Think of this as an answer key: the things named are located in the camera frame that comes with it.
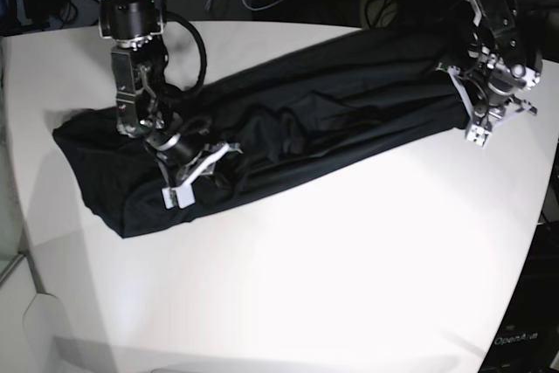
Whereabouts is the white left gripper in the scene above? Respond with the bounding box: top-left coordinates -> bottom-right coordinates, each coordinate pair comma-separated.
445,66 -> 538,148

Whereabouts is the dark long-sleeve shirt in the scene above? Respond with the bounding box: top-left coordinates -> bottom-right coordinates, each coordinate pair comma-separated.
52,29 -> 466,238

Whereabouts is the black OpenArm base box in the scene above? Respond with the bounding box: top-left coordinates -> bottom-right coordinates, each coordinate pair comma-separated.
480,222 -> 558,372

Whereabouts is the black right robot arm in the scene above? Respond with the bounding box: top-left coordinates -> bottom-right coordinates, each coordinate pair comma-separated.
99,0 -> 238,209

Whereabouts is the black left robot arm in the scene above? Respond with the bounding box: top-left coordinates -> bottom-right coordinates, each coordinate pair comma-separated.
437,0 -> 542,148

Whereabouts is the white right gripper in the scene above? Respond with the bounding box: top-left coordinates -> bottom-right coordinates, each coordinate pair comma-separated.
155,141 -> 243,210

